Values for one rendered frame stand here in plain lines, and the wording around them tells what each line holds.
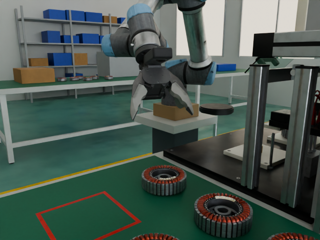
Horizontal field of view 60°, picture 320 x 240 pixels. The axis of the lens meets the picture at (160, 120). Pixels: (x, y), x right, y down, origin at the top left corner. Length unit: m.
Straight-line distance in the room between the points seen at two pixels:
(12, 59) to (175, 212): 6.72
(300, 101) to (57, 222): 0.53
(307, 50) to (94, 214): 0.52
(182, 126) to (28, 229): 0.88
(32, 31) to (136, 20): 6.53
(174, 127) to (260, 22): 5.43
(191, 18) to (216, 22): 6.06
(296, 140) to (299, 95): 0.09
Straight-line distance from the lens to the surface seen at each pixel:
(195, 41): 1.28
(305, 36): 0.57
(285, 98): 6.22
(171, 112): 1.39
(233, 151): 0.89
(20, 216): 0.67
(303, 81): 0.59
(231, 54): 6.94
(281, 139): 1.06
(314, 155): 0.81
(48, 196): 0.72
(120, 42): 0.92
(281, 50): 0.58
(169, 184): 0.66
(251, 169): 0.68
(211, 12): 7.44
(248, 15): 6.73
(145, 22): 0.79
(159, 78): 0.69
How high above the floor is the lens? 1.08
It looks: 14 degrees down
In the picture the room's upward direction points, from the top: straight up
